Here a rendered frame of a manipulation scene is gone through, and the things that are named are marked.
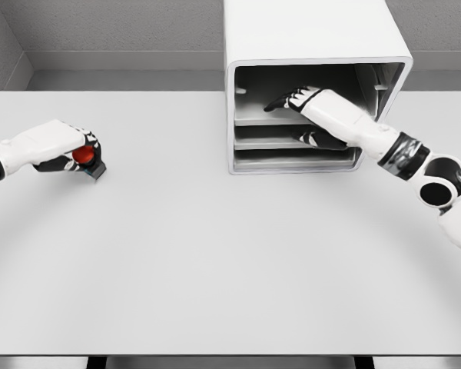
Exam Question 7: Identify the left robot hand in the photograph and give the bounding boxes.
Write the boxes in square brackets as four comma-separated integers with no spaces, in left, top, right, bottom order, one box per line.
[25,118,102,173]

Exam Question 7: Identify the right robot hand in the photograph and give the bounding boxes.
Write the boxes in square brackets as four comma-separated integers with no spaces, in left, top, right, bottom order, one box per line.
[263,87,357,150]

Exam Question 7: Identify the red button load switch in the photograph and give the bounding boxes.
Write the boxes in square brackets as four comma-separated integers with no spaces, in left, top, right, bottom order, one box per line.
[71,145,108,184]

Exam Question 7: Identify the white tabletop storage cabinet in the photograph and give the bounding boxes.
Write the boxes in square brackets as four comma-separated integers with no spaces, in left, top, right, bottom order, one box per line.
[223,0,414,176]

